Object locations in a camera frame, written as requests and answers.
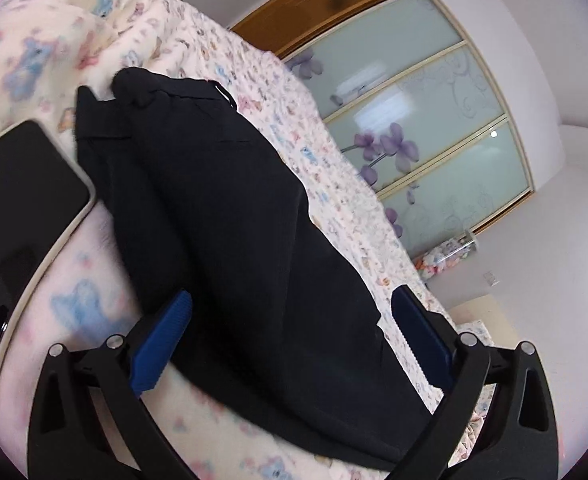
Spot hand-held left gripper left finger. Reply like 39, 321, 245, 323
26, 290, 195, 480

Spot black pants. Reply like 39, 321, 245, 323
75, 66, 447, 463

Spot glass sliding door wardrobe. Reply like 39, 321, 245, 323
274, 0, 535, 261

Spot black tablet with white case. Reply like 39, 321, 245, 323
0, 119, 97, 421

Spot bear printed blanket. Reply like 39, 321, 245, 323
0, 0, 505, 480

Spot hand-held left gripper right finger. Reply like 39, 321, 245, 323
389, 284, 560, 480

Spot clear tube of plush toys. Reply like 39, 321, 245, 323
414, 230, 480, 281

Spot beige headboard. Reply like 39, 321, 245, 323
446, 295, 521, 352

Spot wooden door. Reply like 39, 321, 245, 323
229, 0, 380, 57

